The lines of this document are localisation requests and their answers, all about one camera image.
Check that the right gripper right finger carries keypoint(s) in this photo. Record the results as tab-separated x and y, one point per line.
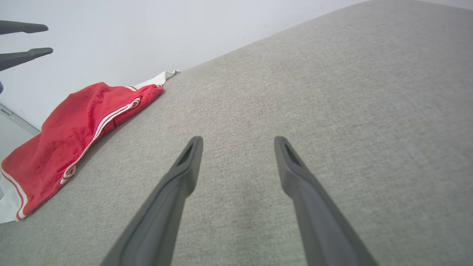
325	229

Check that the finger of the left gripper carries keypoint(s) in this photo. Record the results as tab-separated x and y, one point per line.
18	27
18	57

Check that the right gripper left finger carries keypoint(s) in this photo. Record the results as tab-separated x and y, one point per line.
159	221

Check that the red basketball jersey white trim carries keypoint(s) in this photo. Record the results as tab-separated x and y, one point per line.
63	144

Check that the grey fabric sofa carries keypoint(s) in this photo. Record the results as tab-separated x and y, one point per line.
332	111

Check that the white wall baseboard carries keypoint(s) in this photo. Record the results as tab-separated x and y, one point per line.
18	119

